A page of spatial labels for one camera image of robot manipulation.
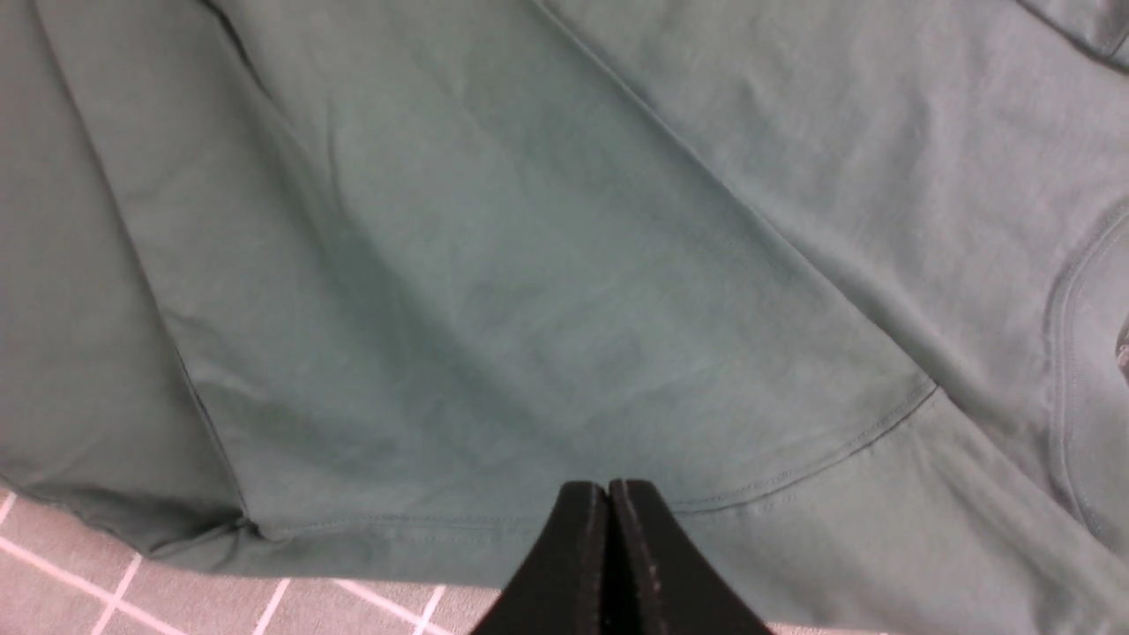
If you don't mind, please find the green long sleeve shirt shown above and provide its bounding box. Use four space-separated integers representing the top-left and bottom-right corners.
3 1 1126 634

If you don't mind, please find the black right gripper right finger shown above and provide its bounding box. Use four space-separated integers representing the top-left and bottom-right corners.
609 480 771 634

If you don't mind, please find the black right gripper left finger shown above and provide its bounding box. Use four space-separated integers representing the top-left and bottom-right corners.
474 482 609 634

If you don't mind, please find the grey checkered tablecloth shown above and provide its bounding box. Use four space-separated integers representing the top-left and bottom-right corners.
0 487 892 635

